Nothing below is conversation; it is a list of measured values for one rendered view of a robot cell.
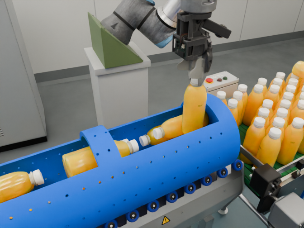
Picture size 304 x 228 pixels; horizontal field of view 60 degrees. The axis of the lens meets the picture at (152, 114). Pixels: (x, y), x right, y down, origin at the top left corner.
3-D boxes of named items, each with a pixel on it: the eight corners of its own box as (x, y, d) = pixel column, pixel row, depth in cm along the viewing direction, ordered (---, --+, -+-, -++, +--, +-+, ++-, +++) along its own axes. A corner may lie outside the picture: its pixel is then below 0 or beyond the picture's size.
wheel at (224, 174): (216, 165, 100) (219, 165, 98) (225, 166, 102) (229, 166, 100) (215, 177, 99) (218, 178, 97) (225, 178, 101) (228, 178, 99)
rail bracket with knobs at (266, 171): (244, 183, 103) (249, 165, 97) (257, 177, 106) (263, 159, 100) (263, 203, 96) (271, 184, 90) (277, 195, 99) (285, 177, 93)
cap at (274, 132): (276, 131, 99) (277, 128, 98) (281, 138, 96) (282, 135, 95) (266, 132, 99) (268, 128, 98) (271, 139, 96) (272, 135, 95)
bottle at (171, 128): (210, 125, 98) (167, 141, 91) (200, 126, 104) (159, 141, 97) (205, 107, 98) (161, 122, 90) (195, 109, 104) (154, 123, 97)
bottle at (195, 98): (178, 125, 93) (181, 78, 82) (196, 121, 95) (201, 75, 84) (187, 138, 88) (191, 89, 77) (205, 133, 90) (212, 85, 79)
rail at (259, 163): (203, 120, 127) (204, 115, 126) (205, 120, 128) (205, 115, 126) (269, 177, 99) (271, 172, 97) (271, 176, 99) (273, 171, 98)
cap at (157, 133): (164, 137, 92) (160, 139, 91) (160, 137, 96) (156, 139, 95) (161, 126, 92) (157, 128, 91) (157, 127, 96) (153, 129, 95)
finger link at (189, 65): (172, 77, 82) (176, 51, 75) (188, 73, 84) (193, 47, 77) (178, 83, 80) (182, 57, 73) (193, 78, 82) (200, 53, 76)
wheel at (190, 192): (183, 180, 94) (186, 181, 92) (194, 181, 96) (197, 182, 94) (182, 193, 93) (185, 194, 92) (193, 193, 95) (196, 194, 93)
